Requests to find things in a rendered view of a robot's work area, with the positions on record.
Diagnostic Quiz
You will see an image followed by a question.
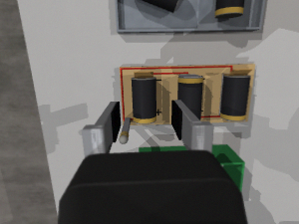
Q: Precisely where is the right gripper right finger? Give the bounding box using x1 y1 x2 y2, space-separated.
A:
171 100 214 153

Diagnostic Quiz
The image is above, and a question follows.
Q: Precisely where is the tan battery holder board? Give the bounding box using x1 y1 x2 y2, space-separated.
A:
119 64 255 144

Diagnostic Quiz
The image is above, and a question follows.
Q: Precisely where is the black battery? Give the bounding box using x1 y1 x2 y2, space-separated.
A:
142 0 179 13
220 75 251 121
177 76 203 120
215 0 244 19
132 77 156 124

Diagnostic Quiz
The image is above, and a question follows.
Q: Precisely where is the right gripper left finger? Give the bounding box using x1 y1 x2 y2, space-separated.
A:
82 102 121 158

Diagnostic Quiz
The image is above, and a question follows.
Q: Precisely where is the green open-top box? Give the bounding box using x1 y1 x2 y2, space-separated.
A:
139 144 245 191

